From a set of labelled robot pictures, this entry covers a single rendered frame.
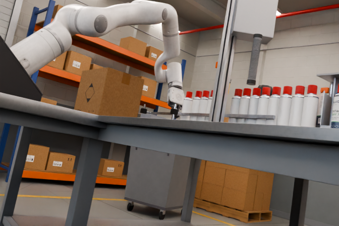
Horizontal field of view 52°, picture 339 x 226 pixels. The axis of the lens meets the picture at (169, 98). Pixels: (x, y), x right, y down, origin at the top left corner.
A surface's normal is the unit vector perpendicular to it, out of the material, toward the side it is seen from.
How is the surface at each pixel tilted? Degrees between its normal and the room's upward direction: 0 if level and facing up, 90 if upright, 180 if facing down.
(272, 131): 90
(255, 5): 90
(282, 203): 90
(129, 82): 90
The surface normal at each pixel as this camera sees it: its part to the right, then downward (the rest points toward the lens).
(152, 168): -0.46, -0.15
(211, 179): -0.64, -0.22
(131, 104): 0.64, 0.00
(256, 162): -0.79, -0.23
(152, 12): 0.18, 0.28
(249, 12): 0.03, -0.14
